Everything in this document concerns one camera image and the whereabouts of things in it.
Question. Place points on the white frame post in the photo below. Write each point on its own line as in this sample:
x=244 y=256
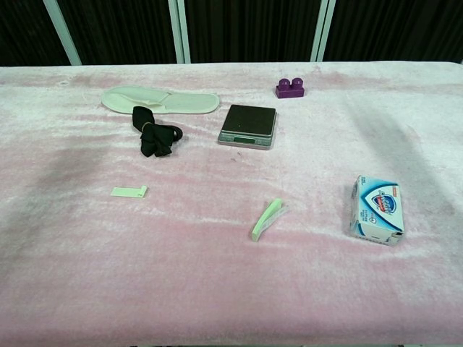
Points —
x=61 y=32
x=323 y=29
x=179 y=32

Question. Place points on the pale green stick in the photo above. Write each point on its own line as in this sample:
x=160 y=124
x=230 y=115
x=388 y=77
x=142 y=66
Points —
x=264 y=218

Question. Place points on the purple toy building block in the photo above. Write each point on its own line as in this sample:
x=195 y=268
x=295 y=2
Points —
x=289 y=91

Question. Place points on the small green piece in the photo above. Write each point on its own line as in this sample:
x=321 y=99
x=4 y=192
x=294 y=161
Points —
x=126 y=192

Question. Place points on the black knotted sock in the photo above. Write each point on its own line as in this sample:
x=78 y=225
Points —
x=155 y=142

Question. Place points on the small silver digital scale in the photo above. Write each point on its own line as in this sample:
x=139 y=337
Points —
x=247 y=119

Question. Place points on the white disposable slipper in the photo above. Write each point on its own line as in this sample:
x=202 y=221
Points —
x=191 y=103

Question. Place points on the pink plush tablecloth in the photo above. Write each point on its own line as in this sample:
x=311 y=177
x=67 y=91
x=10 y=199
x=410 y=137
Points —
x=217 y=282

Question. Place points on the black curtain panel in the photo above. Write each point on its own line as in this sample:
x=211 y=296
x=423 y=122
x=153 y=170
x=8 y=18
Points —
x=253 y=29
x=119 y=29
x=21 y=29
x=398 y=29

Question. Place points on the blue white soap box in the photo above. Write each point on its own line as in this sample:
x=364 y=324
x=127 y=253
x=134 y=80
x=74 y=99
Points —
x=380 y=209

